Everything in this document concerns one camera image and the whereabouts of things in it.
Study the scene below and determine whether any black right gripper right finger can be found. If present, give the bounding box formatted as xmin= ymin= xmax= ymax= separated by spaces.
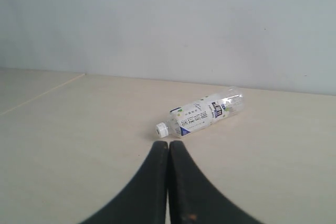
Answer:
xmin=167 ymin=141 xmax=260 ymax=224

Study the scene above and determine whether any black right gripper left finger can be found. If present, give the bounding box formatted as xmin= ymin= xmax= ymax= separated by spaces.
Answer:
xmin=83 ymin=141 xmax=168 ymax=224

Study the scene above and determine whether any white blue label water bottle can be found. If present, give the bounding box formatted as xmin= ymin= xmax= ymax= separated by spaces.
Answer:
xmin=155 ymin=88 xmax=244 ymax=138

